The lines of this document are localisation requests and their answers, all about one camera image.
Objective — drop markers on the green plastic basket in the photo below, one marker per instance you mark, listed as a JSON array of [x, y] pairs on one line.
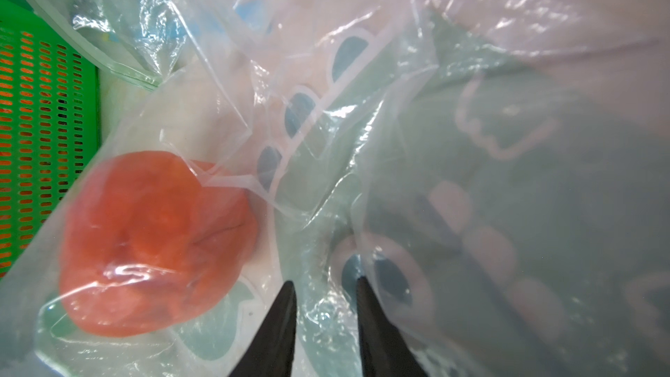
[[49, 123]]

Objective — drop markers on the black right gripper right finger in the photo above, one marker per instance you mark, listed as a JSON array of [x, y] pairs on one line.
[[383, 351]]

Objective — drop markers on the twelfth orange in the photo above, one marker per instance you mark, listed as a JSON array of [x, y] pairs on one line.
[[148, 246]]

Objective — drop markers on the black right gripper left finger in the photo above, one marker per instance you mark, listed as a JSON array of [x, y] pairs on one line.
[[272, 350]]

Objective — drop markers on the clear green-strip bag of oranges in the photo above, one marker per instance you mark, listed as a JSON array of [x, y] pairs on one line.
[[498, 170]]

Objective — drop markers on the clear green-zip bag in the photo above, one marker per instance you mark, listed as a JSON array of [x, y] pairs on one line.
[[141, 41]]

